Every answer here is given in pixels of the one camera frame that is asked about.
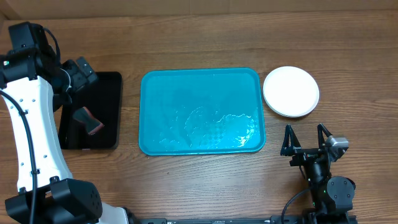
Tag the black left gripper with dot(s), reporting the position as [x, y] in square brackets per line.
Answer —
[84, 76]

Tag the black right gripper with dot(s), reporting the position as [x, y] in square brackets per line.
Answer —
[288, 146]

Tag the white plate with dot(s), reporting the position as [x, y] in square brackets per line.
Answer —
[290, 82]

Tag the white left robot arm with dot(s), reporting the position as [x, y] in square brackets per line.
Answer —
[56, 105]

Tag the black plastic tray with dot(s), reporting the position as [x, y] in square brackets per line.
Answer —
[103, 99]

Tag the teal plastic tray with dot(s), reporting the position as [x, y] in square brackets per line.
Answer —
[201, 111]

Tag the cardboard back panel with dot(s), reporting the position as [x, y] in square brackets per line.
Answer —
[69, 9]

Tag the light blue plate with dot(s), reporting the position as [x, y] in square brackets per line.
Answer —
[292, 107]

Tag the black and orange sponge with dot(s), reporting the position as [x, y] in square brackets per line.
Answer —
[85, 117]

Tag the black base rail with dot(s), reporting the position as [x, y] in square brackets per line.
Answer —
[275, 219]

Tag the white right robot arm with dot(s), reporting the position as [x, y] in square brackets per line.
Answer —
[332, 196]

